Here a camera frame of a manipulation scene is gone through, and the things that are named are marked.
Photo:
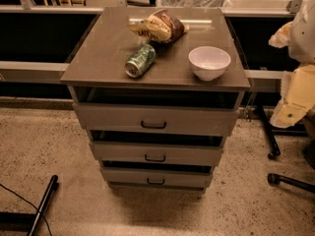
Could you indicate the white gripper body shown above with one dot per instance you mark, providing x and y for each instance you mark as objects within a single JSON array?
[{"x": 303, "y": 39}]

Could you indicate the black chair leg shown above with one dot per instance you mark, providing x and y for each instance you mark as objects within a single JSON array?
[
  {"x": 276, "y": 179},
  {"x": 271, "y": 132}
]

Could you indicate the grey middle drawer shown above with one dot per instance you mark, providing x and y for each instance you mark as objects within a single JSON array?
[{"x": 153, "y": 153}]

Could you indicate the white bowl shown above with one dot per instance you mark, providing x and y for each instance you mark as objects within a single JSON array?
[{"x": 208, "y": 62}]

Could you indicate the grey metal railing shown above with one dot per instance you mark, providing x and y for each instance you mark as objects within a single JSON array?
[{"x": 36, "y": 34}]

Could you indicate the green soda can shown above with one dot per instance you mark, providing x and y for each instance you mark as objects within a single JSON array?
[{"x": 140, "y": 61}]

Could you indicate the grey top drawer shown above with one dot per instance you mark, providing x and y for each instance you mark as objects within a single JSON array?
[{"x": 164, "y": 120}]

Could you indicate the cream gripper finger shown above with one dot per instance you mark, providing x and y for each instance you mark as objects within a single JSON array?
[
  {"x": 285, "y": 116},
  {"x": 281, "y": 37}
]

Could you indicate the grey drawer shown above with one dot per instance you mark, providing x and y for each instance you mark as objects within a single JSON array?
[
  {"x": 164, "y": 120},
  {"x": 156, "y": 178},
  {"x": 153, "y": 153}
]

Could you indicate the black stand leg left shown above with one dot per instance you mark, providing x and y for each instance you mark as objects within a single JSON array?
[{"x": 29, "y": 222}]

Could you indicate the grey drawer cabinet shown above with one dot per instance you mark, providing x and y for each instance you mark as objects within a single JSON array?
[{"x": 97, "y": 74}]

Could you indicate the brown chip bag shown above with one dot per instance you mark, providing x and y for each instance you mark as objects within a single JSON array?
[{"x": 160, "y": 27}]

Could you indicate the black chair leg upper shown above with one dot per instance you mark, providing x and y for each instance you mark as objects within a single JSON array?
[{"x": 271, "y": 132}]

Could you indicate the grey bottom drawer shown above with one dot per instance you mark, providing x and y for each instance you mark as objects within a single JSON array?
[{"x": 156, "y": 178}]

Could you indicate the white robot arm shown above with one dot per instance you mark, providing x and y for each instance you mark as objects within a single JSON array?
[{"x": 301, "y": 44}]

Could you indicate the black chair leg lower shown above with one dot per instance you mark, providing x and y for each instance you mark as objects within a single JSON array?
[{"x": 276, "y": 179}]

